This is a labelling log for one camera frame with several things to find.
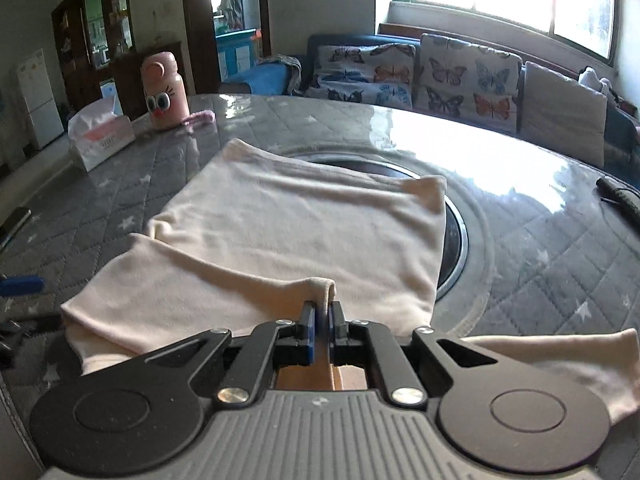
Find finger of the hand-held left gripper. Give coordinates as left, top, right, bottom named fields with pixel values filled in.
left=0, top=312, right=66, bottom=368
left=0, top=274, right=45, bottom=297

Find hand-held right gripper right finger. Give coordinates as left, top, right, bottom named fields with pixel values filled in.
left=327, top=301, right=501, bottom=407

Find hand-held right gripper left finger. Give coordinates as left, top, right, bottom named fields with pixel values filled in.
left=131, top=301, right=317, bottom=407

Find cream knit garment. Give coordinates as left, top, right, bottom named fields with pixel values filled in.
left=60, top=139, right=640, bottom=426

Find hanging clothes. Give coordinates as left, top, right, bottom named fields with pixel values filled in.
left=220, top=0, right=244, bottom=28

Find black smartphone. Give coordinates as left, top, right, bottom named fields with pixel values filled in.
left=0, top=206, right=32, bottom=253

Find white tissue box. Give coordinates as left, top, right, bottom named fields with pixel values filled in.
left=67, top=99, right=136, bottom=173

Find white refrigerator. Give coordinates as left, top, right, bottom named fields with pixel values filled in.
left=16, top=49, right=65, bottom=150

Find grey quilted star table cover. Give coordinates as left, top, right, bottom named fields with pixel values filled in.
left=0, top=92, right=640, bottom=480

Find pink cartoon face bottle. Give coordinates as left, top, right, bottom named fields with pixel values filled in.
left=140, top=51, right=190, bottom=131

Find tall dark glass cabinet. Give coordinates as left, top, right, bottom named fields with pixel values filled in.
left=51, top=0, right=136, bottom=111

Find blue chair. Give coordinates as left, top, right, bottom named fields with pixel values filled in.
left=220, top=62, right=293, bottom=96

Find long butterfly print cushion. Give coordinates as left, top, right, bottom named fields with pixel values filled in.
left=304, top=44, right=417, bottom=111

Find grey cloth on chair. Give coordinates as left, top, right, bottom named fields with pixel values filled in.
left=257, top=54, right=303, bottom=93

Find square butterfly print cushion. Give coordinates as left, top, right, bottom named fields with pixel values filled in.
left=414, top=33, right=523, bottom=135

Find plain grey cushion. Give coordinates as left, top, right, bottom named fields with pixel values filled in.
left=520, top=61, right=608, bottom=168

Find dark blue sofa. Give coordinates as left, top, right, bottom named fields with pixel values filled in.
left=290, top=35, right=640, bottom=176

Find black and white plush toy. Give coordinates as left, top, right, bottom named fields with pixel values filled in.
left=579, top=66, right=618, bottom=98

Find dark brown door frame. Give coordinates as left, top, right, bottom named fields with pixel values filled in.
left=180, top=0, right=273, bottom=96

